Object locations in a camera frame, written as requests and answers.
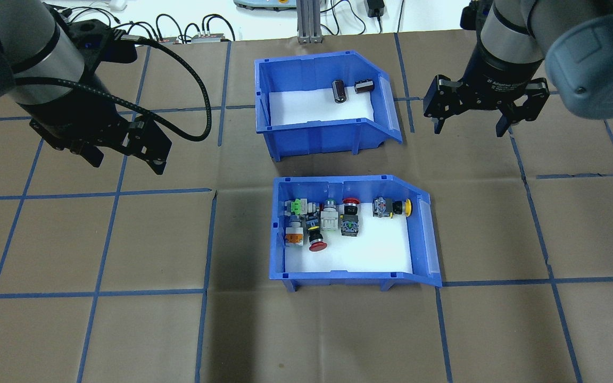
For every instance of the blue bin holding batteries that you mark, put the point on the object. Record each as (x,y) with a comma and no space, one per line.
(312,138)

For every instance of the blue bin holding push buttons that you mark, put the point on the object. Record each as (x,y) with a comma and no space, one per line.
(349,275)

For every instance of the short dark cylinder battery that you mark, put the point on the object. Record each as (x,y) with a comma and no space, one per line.
(364,86)

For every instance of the long dark cylinder battery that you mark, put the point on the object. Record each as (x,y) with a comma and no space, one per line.
(339,91)

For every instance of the black power adapter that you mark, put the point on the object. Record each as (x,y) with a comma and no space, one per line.
(374,6)

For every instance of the yellow mushroom push button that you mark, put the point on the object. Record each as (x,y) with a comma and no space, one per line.
(386,207)

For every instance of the red black push button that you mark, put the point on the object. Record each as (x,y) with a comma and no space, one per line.
(350,213)

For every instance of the grey teach pendant with screen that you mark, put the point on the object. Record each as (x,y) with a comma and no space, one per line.
(264,4)

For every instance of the red mushroom emergency stop button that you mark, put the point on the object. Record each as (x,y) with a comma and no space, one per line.
(316,244)

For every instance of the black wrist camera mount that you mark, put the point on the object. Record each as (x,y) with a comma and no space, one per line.
(93,40)
(471,13)

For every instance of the aluminium profile post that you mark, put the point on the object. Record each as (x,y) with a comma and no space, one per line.
(309,21)

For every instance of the white push button switch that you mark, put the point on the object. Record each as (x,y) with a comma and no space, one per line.
(330,219)

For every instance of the orange push button switch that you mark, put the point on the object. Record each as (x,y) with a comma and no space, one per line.
(294,236)

